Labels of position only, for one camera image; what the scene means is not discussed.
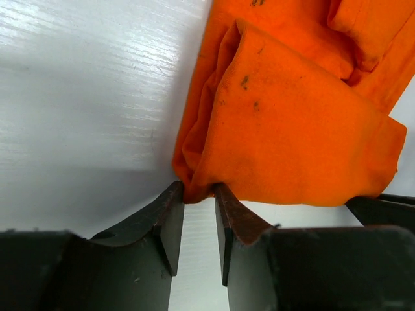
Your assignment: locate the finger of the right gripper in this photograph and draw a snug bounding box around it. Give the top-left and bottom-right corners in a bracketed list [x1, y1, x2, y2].
[346, 194, 415, 233]

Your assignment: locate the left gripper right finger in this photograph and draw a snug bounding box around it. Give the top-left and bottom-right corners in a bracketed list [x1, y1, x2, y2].
[214, 183, 414, 310]

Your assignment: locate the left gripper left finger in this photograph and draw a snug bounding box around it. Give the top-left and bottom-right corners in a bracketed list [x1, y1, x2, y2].
[1, 181, 184, 310]

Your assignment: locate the orange t-shirt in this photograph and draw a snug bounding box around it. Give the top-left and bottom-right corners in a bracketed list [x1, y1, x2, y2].
[172, 1, 414, 207]

